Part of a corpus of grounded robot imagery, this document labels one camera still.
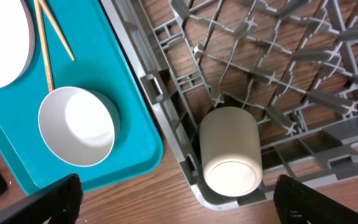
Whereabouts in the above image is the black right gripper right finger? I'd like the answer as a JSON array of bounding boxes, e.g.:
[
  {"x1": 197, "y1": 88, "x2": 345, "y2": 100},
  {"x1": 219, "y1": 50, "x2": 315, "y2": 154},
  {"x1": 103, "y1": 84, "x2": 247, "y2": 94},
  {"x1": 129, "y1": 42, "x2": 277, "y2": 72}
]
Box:
[{"x1": 273, "y1": 175, "x2": 358, "y2": 224}]

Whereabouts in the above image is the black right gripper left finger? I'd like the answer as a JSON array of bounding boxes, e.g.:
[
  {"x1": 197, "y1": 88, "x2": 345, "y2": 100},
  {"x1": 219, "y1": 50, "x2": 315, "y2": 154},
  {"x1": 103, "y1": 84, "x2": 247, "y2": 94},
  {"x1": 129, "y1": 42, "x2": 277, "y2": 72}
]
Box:
[{"x1": 0, "y1": 174, "x2": 83, "y2": 224}]

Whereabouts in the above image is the grey-white bowl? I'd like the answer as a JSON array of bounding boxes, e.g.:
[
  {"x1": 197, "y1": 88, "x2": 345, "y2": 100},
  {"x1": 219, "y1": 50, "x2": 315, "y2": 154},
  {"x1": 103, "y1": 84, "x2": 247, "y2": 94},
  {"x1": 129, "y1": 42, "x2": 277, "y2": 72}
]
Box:
[{"x1": 38, "y1": 86, "x2": 121, "y2": 167}]

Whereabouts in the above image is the cream plastic cup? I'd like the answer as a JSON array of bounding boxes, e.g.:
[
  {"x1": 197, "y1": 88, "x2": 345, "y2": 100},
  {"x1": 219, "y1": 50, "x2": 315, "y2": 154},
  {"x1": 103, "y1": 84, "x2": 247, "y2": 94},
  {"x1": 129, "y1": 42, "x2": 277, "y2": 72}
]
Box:
[{"x1": 200, "y1": 106, "x2": 263, "y2": 197}]

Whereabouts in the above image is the pink round plate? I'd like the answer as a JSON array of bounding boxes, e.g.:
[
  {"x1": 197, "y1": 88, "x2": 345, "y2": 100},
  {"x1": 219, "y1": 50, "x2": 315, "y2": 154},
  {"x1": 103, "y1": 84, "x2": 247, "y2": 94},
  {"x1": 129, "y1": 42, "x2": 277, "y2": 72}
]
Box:
[{"x1": 0, "y1": 0, "x2": 35, "y2": 88}]

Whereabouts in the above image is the grey dishwasher rack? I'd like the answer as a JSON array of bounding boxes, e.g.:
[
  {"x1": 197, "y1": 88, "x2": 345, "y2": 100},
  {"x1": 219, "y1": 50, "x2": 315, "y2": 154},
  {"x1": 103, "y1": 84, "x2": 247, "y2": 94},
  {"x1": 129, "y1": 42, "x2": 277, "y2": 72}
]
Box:
[{"x1": 102, "y1": 0, "x2": 358, "y2": 210}]

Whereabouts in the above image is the teal plastic tray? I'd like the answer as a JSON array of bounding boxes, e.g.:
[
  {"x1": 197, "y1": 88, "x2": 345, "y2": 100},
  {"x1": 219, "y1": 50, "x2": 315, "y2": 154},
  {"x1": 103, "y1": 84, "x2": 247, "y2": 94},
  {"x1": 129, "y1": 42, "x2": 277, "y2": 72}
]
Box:
[{"x1": 0, "y1": 0, "x2": 163, "y2": 195}]

